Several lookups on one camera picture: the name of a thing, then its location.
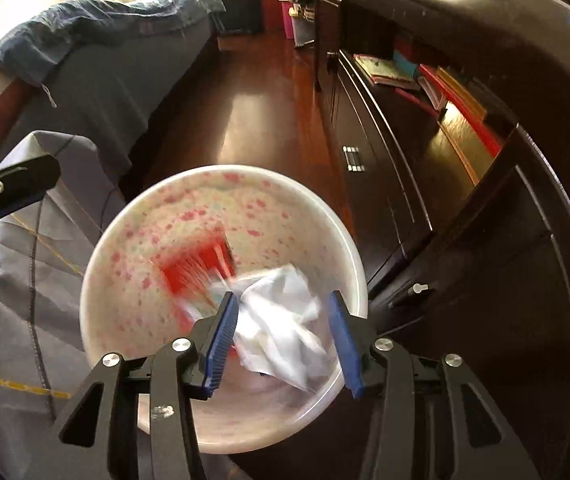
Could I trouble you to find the red white snack wrapper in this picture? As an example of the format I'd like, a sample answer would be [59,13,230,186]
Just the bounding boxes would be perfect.
[160,233,236,333]

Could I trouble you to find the white tissue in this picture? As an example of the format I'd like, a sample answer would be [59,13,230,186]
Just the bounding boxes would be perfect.
[203,264,331,392]

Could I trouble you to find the white pink-speckled trash bin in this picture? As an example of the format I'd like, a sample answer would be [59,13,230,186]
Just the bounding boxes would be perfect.
[80,165,367,454]

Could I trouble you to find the blue checked tablecloth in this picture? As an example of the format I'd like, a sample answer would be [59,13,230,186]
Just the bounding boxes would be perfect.
[0,131,125,479]

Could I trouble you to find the blue patterned quilt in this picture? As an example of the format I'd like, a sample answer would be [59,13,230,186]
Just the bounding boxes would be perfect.
[0,0,225,88]

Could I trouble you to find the bed with grey sheet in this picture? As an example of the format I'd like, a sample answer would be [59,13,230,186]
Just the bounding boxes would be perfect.
[0,15,219,181]

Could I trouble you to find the dark wooden dresser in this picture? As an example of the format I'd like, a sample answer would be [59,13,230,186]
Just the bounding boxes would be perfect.
[315,0,570,479]

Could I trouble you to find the pink storage box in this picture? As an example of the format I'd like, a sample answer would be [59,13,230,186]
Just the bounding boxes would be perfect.
[281,0,294,40]

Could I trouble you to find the books on dresser shelf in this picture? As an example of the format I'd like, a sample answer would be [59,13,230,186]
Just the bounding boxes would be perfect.
[352,50,504,156]

